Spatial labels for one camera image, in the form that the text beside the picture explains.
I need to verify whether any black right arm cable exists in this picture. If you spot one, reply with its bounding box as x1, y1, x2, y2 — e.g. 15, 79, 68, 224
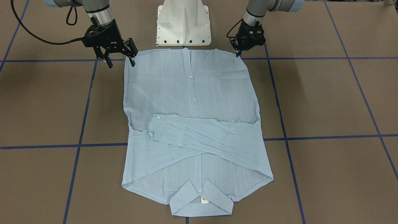
10, 0, 86, 45

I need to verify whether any light blue button-up shirt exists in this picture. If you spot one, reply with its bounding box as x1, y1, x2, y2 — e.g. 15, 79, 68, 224
121, 48, 274, 217

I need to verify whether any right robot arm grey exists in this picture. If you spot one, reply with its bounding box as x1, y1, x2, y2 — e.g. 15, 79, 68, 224
43, 0, 138, 68

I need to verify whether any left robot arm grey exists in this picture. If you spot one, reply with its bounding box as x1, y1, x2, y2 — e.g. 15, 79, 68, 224
226, 0, 304, 57

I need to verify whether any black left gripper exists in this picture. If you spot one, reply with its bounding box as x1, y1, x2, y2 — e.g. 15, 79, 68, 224
230, 19, 266, 57

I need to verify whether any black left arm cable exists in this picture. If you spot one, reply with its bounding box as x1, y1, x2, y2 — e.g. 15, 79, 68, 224
226, 18, 243, 50

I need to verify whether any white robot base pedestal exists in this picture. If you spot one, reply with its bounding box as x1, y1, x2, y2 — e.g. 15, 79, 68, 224
155, 0, 212, 46

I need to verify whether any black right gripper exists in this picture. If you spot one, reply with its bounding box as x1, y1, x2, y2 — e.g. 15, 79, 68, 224
82, 19, 138, 69

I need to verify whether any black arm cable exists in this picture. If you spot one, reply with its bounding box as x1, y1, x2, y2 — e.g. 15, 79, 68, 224
226, 18, 243, 50
10, 0, 86, 45

